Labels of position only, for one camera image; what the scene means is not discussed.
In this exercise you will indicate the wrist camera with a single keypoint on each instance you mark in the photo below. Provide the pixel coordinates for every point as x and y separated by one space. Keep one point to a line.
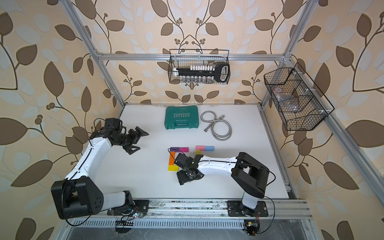
113 124
183 161

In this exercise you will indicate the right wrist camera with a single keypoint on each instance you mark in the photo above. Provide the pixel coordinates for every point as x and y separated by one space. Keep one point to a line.
183 161

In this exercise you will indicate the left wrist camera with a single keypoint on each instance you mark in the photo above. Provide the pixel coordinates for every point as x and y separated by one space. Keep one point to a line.
113 124

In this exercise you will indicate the black wire basket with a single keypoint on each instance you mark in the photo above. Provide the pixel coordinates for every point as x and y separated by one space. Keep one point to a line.
191 57
314 105

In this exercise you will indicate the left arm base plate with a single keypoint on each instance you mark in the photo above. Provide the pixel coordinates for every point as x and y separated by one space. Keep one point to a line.
135 208

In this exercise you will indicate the orange long block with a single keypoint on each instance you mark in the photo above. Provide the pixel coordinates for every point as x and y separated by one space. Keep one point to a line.
172 159

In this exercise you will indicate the light blue block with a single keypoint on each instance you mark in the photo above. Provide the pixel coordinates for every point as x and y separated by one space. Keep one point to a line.
209 148

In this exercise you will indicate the centre black wire basket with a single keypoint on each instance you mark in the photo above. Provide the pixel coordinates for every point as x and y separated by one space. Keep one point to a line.
191 57

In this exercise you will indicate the right black wire basket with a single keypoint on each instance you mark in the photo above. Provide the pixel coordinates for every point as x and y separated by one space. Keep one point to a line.
314 105

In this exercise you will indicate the pink block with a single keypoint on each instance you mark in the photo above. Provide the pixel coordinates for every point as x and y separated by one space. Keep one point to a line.
200 148

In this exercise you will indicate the green plastic tool case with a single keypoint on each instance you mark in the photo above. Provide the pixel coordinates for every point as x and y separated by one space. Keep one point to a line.
186 117

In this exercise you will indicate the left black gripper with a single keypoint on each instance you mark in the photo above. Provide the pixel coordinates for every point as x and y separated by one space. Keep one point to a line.
134 138

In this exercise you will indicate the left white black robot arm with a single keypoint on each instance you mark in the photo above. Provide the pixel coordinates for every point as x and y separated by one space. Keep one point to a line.
78 195

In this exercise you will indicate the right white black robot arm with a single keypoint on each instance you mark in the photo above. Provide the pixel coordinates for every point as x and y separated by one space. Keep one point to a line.
251 175

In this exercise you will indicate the black white socket set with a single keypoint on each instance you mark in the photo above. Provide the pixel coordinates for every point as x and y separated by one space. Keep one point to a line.
217 73

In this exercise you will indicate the yellow block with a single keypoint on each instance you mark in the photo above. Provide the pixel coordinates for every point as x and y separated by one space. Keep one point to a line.
173 168

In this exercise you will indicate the magenta block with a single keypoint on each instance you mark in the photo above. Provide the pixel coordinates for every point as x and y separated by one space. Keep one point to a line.
184 150

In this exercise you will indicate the clear plastic bag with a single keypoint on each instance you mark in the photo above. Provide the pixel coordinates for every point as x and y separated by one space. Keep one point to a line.
287 102

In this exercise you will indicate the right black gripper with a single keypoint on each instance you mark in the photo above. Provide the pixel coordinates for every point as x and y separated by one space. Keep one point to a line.
181 178

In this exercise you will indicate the aluminium front rail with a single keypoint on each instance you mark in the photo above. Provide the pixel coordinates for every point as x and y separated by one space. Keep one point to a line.
278 209

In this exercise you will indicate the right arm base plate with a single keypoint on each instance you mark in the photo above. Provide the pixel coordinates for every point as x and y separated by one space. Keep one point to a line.
237 209

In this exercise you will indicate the purple block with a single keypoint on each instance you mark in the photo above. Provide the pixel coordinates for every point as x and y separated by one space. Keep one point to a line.
175 149

